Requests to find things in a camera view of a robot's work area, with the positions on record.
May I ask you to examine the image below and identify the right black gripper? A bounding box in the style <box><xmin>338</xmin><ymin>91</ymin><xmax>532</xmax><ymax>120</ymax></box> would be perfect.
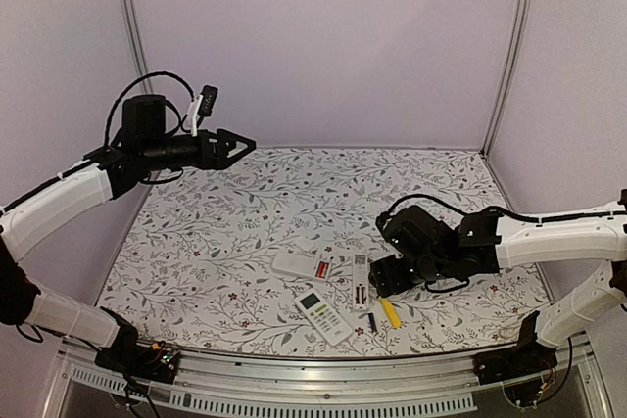
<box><xmin>367</xmin><ymin>254</ymin><xmax>451</xmax><ymax>298</ymax></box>

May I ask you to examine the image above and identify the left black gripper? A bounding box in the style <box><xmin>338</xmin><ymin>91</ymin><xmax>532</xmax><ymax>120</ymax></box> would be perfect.
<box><xmin>142</xmin><ymin>128</ymin><xmax>256</xmax><ymax>171</ymax></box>

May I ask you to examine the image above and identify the slim white remote control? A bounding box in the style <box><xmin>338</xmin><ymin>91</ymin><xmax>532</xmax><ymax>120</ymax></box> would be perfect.
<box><xmin>351</xmin><ymin>254</ymin><xmax>369</xmax><ymax>311</ymax></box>

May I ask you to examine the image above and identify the yellow pry tool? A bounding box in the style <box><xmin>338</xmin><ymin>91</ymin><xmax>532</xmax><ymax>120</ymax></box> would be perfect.
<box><xmin>378</xmin><ymin>297</ymin><xmax>402</xmax><ymax>329</ymax></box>

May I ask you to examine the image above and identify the black-faced white remote control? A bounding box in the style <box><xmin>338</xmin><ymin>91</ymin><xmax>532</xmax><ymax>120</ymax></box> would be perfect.
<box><xmin>271</xmin><ymin>253</ymin><xmax>330</xmax><ymax>280</ymax></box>

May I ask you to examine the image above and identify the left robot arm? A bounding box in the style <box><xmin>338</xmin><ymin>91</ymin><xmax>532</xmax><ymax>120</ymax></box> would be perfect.
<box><xmin>1</xmin><ymin>86</ymin><xmax>256</xmax><ymax>373</ymax></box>

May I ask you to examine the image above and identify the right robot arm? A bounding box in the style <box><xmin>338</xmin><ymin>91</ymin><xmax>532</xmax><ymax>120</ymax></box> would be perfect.
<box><xmin>368</xmin><ymin>196</ymin><xmax>626</xmax><ymax>375</ymax></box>

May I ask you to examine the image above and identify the white remote with display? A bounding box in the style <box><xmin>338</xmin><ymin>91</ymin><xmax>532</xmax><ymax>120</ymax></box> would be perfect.
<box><xmin>294</xmin><ymin>289</ymin><xmax>353</xmax><ymax>347</ymax></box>

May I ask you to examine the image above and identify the left purple AAA battery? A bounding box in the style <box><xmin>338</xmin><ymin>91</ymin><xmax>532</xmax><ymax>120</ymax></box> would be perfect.
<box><xmin>367</xmin><ymin>312</ymin><xmax>378</xmax><ymax>334</ymax></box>

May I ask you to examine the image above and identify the upper red AAA battery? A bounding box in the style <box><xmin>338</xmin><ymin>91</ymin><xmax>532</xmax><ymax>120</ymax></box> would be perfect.
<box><xmin>315</xmin><ymin>261</ymin><xmax>329</xmax><ymax>279</ymax></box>

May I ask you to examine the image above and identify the small white battery cover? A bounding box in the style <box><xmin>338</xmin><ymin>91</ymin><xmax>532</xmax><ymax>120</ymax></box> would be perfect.
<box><xmin>294</xmin><ymin>237</ymin><xmax>317</xmax><ymax>255</ymax></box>

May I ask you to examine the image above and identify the floral patterned table mat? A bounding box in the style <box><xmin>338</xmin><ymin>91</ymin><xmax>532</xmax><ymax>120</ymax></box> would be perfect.
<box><xmin>98</xmin><ymin>149</ymin><xmax>550</xmax><ymax>358</ymax></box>

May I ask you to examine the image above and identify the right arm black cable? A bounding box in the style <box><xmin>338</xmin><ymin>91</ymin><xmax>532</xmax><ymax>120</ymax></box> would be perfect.
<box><xmin>376</xmin><ymin>194</ymin><xmax>627</xmax><ymax>224</ymax></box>

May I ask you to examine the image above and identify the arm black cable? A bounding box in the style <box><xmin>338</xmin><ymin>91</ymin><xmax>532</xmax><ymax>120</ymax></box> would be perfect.
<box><xmin>376</xmin><ymin>194</ymin><xmax>627</xmax><ymax>224</ymax></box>
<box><xmin>103</xmin><ymin>70</ymin><xmax>197</xmax><ymax>150</ymax></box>

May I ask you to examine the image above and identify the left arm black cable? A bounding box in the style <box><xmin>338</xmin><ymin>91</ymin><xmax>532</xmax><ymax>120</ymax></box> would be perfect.
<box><xmin>103</xmin><ymin>70</ymin><xmax>197</xmax><ymax>150</ymax></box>

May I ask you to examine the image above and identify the front aluminium rail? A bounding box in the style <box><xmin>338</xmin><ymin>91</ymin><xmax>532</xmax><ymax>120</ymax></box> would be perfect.
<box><xmin>43</xmin><ymin>335</ymin><xmax>613</xmax><ymax>417</ymax></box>

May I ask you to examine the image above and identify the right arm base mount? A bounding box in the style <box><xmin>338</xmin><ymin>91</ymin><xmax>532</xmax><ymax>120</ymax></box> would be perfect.
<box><xmin>472</xmin><ymin>342</ymin><xmax>557</xmax><ymax>408</ymax></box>

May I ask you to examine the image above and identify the left aluminium frame post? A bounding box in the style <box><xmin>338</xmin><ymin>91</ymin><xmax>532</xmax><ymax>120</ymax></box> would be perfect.
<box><xmin>120</xmin><ymin>0</ymin><xmax>148</xmax><ymax>76</ymax></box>

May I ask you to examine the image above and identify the aluminium frame post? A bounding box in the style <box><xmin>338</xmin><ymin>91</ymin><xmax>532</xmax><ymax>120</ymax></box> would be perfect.
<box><xmin>120</xmin><ymin>0</ymin><xmax>148</xmax><ymax>76</ymax></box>
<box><xmin>481</xmin><ymin>0</ymin><xmax>532</xmax><ymax>160</ymax></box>

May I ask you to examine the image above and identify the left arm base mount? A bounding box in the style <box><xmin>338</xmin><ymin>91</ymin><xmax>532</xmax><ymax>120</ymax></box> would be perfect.
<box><xmin>95</xmin><ymin>342</ymin><xmax>180</xmax><ymax>385</ymax></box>

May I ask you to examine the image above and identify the right aluminium frame post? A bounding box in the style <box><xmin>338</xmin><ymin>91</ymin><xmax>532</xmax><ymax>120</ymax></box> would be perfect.
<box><xmin>481</xmin><ymin>0</ymin><xmax>532</xmax><ymax>160</ymax></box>

